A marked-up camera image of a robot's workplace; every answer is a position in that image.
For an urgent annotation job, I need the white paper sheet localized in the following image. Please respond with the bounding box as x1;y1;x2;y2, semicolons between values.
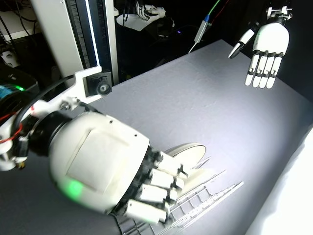
115;13;162;32

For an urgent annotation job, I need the white skeletal hand model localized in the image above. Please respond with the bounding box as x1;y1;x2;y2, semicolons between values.
135;0;166;22

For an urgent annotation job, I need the green cable with grey plug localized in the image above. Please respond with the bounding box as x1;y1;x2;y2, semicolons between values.
187;0;222;54

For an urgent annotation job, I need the white plate black rim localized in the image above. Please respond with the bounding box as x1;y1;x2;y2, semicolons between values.
165;143;207;169
179;167;216;196

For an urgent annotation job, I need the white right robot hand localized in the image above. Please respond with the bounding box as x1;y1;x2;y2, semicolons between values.
47;111;190;225

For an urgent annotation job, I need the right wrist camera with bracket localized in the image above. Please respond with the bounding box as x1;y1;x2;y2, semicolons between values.
31;65;113;117

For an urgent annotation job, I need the chrome wire plate rack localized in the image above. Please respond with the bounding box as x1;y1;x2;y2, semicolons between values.
111;156;245;235

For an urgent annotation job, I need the small black device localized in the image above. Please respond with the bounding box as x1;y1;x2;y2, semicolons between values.
157;18;176;39

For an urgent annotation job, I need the white robot tower column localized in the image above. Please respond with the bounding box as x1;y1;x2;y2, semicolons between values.
30;0;119;85

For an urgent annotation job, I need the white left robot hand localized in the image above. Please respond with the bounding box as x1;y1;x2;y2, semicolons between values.
228;22;291;89

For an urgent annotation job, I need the grey metal bracket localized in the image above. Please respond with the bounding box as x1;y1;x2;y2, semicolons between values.
0;50;20;67

